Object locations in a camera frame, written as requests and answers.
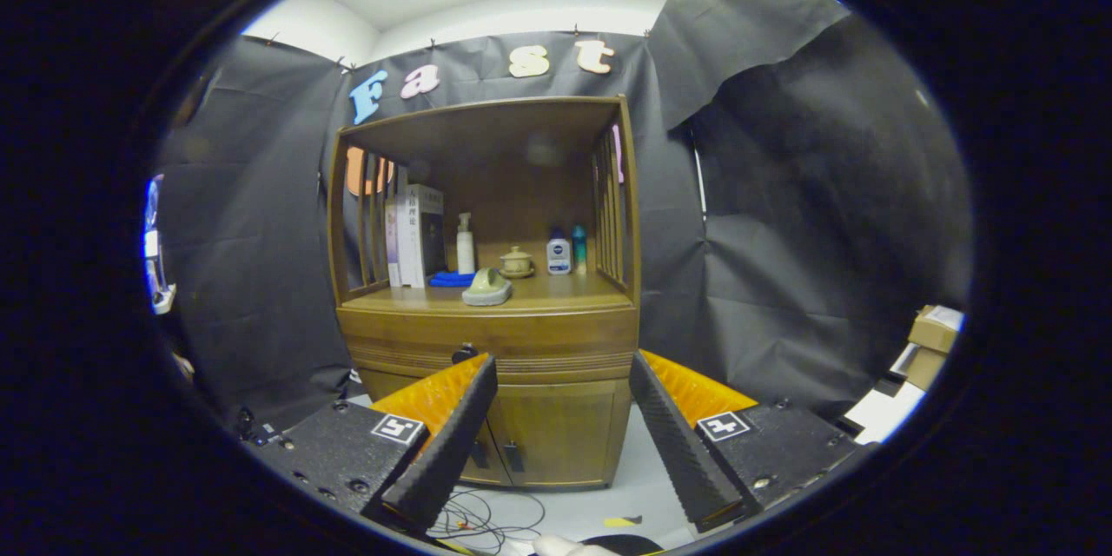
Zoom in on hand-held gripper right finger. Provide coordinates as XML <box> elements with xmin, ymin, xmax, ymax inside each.
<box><xmin>627</xmin><ymin>349</ymin><xmax>878</xmax><ymax>533</ymax></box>

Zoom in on white bottle with blue cap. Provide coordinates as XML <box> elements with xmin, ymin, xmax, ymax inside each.
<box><xmin>546</xmin><ymin>228</ymin><xmax>572</xmax><ymax>276</ymax></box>

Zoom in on wooden cabinet door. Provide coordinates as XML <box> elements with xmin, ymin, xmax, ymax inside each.
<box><xmin>486</xmin><ymin>379</ymin><xmax>632</xmax><ymax>488</ymax></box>
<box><xmin>457</xmin><ymin>382</ymin><xmax>511</xmax><ymax>486</ymax></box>

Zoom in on thin pale purple book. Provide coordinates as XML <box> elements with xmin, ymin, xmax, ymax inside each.
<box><xmin>385</xmin><ymin>198</ymin><xmax>402</xmax><ymax>288</ymax></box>

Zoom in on wooden drawer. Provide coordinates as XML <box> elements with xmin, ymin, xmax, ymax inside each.
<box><xmin>337</xmin><ymin>308</ymin><xmax>639</xmax><ymax>379</ymax></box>

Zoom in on black backdrop cloth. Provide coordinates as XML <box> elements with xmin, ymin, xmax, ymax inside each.
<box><xmin>156</xmin><ymin>0</ymin><xmax>972</xmax><ymax>435</ymax></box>

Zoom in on wooden countertop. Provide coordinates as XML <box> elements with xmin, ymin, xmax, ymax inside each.
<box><xmin>341</xmin><ymin>269</ymin><xmax>633</xmax><ymax>311</ymax></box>

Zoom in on cardboard box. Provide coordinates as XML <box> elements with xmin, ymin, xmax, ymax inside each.
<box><xmin>908</xmin><ymin>304</ymin><xmax>963</xmax><ymax>353</ymax></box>
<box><xmin>903</xmin><ymin>346</ymin><xmax>948</xmax><ymax>390</ymax></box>

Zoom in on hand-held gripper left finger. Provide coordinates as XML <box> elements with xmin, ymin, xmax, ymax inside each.
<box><xmin>246</xmin><ymin>353</ymin><xmax>500</xmax><ymax>533</ymax></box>

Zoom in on white table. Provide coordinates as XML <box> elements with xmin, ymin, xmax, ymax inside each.
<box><xmin>847</xmin><ymin>378</ymin><xmax>926</xmax><ymax>444</ymax></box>

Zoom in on white pump bottle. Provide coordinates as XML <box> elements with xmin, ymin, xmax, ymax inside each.
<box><xmin>456</xmin><ymin>211</ymin><xmax>477</xmax><ymax>275</ymax></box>

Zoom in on thin black floor cables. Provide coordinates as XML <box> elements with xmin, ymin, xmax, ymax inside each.
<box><xmin>430</xmin><ymin>489</ymin><xmax>546</xmax><ymax>553</ymax></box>

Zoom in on wooden cabinet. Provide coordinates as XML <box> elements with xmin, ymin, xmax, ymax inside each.
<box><xmin>326</xmin><ymin>96</ymin><xmax>642</xmax><ymax>488</ymax></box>

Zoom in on beige lidded teacup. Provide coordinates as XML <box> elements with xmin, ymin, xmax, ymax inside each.
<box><xmin>500</xmin><ymin>245</ymin><xmax>536</xmax><ymax>280</ymax></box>

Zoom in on thick white book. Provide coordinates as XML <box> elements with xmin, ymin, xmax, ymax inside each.
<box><xmin>398</xmin><ymin>183</ymin><xmax>446</xmax><ymax>288</ymax></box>

